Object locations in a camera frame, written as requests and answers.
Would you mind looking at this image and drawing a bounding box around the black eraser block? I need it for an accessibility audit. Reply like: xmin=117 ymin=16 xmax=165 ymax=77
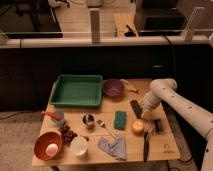
xmin=130 ymin=100 xmax=142 ymax=118

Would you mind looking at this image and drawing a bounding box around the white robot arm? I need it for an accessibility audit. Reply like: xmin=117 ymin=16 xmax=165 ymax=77
xmin=143 ymin=78 xmax=213 ymax=171

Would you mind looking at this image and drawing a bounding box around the small dark toy block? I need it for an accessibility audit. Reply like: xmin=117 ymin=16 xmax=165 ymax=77
xmin=154 ymin=119 xmax=163 ymax=132

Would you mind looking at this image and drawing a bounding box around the green sponge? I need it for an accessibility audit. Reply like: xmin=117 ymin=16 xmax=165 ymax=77
xmin=114 ymin=111 xmax=126 ymax=130

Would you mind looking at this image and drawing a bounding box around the beige banana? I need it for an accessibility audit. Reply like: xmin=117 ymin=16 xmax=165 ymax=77
xmin=120 ymin=79 xmax=138 ymax=93

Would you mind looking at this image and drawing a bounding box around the blue cloth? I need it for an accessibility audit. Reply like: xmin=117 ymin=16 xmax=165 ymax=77
xmin=97 ymin=136 xmax=127 ymax=161

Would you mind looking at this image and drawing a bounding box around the purple bowl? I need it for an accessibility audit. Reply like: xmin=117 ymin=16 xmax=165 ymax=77
xmin=103 ymin=79 xmax=124 ymax=97

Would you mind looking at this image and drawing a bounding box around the metal fork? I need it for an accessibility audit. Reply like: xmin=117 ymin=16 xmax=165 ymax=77
xmin=97 ymin=120 xmax=116 ymax=138

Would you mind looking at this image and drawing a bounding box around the small metal cup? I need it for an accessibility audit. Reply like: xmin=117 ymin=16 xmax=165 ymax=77
xmin=82 ymin=114 xmax=94 ymax=129

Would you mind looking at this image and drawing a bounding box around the white cup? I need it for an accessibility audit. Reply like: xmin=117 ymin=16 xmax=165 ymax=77
xmin=70 ymin=136 xmax=88 ymax=158

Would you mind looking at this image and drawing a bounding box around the green plastic tray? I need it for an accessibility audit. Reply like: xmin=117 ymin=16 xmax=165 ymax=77
xmin=49 ymin=74 xmax=103 ymax=108

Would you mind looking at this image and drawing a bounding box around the black tool on back table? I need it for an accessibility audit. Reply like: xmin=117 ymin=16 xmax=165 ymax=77
xmin=124 ymin=25 xmax=136 ymax=37

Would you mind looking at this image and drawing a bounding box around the bunch of dark grapes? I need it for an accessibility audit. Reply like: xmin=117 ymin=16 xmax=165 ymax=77
xmin=59 ymin=124 xmax=77 ymax=145

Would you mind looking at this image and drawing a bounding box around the blue cup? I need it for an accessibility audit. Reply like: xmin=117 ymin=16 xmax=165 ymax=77
xmin=52 ymin=110 xmax=65 ymax=126

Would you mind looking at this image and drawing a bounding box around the orange carrot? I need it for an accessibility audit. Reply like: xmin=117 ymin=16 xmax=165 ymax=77
xmin=41 ymin=111 xmax=61 ymax=121

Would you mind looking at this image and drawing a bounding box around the black box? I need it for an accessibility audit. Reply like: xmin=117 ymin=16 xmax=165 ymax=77
xmin=134 ymin=0 xmax=185 ymax=31

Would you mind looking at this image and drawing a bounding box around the white egg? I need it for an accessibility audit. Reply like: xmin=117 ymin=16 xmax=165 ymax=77
xmin=45 ymin=144 xmax=58 ymax=156

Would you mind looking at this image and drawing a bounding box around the orange bowl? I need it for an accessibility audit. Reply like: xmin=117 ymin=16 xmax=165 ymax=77
xmin=34 ymin=132 xmax=62 ymax=161

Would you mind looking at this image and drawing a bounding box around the black handled knife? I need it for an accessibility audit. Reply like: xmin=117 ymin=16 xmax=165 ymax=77
xmin=143 ymin=129 xmax=153 ymax=162

